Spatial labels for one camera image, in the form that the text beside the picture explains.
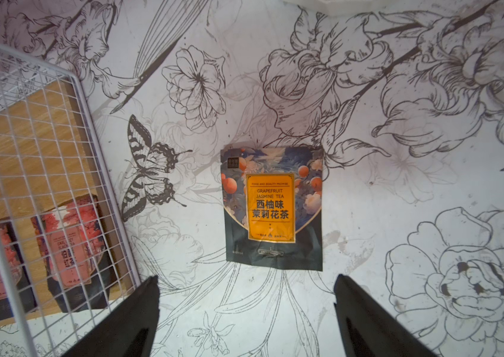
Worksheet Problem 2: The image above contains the white wire shelf rack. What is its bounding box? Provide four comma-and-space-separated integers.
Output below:
0, 44, 139, 356

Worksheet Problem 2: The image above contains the orange jasmine tea bag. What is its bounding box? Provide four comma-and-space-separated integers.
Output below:
220, 146, 324, 272

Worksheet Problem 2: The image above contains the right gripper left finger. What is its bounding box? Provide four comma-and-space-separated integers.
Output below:
64, 276, 161, 356

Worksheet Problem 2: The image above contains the right bottom-shelf black tea bag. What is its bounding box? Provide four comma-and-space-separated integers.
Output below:
31, 194, 113, 313

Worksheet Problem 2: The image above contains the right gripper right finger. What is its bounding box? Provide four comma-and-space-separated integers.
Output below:
334, 275, 435, 357

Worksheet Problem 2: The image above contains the bottom wooden shelf board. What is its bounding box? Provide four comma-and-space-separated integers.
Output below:
0, 79, 132, 337

